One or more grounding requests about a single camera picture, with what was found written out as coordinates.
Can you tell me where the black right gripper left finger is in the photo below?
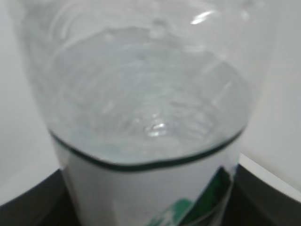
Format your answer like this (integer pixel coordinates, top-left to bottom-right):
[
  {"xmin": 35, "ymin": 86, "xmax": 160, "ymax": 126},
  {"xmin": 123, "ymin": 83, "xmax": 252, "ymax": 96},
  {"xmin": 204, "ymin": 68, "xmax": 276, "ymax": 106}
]
[{"xmin": 0, "ymin": 170, "xmax": 79, "ymax": 226}]

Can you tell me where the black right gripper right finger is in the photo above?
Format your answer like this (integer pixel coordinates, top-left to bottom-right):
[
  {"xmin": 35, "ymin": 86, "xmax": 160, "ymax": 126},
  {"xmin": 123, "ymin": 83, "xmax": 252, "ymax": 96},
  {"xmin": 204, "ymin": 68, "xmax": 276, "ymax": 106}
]
[{"xmin": 222, "ymin": 165, "xmax": 301, "ymax": 226}]

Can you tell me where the clear Nongfu Spring water bottle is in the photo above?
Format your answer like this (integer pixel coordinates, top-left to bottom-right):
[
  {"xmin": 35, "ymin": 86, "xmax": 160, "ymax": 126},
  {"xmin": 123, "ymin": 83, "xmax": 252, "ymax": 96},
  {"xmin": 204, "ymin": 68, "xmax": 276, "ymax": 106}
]
[{"xmin": 8, "ymin": 0, "xmax": 281, "ymax": 226}]

